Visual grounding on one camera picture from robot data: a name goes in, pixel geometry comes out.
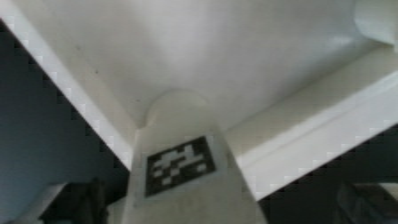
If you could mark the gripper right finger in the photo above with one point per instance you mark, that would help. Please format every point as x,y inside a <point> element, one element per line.
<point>366,203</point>

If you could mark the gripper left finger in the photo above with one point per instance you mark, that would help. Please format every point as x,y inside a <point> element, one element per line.
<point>70,204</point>

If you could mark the white table leg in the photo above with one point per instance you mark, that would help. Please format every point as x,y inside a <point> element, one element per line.
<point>187,188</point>

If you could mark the white square table top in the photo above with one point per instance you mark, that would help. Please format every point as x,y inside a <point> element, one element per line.
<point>290,60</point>

